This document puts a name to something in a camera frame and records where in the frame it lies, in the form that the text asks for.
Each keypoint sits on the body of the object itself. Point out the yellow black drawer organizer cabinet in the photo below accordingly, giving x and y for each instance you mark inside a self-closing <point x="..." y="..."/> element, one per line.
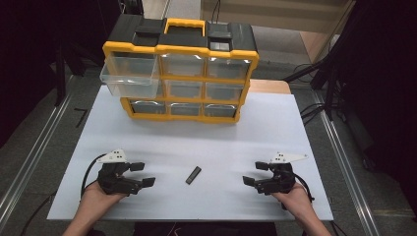
<point x="183" y="43"/>

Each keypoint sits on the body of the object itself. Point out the wooden table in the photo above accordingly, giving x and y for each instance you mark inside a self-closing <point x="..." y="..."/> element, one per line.
<point x="270" y="87"/>

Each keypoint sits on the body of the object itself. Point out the white table board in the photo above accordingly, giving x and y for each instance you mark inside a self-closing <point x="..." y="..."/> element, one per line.
<point x="203" y="144"/>

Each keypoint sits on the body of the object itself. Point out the grid of clear closed drawers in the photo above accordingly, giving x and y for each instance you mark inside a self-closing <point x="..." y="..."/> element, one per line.
<point x="185" y="89"/>

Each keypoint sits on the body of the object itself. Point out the single pulled clear plastic drawer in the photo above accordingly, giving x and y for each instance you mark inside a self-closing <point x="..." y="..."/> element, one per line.
<point x="129" y="78"/>

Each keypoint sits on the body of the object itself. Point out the black usb stick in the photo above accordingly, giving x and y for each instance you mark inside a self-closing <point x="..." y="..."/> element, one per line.
<point x="193" y="175"/>

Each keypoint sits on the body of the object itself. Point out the metal floor rail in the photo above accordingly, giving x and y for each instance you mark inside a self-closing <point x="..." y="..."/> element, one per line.
<point x="32" y="160"/>
<point x="347" y="170"/>

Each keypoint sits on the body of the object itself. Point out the person's right hand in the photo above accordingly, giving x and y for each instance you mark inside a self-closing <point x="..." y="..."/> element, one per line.
<point x="296" y="200"/>

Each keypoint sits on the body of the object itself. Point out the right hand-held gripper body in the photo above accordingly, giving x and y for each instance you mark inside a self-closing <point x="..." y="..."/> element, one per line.
<point x="280" y="180"/>

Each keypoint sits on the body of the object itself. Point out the person's left hand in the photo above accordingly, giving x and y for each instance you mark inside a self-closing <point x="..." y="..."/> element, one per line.
<point x="96" y="200"/>

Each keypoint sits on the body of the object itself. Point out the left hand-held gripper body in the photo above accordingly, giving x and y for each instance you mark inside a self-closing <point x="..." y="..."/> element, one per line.
<point x="113" y="178"/>

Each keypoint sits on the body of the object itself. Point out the person's dark clothing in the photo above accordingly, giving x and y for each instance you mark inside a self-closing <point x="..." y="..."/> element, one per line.
<point x="203" y="229"/>

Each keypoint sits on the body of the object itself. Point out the black metal stand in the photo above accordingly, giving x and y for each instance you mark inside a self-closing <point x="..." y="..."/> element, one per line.
<point x="331" y="75"/>

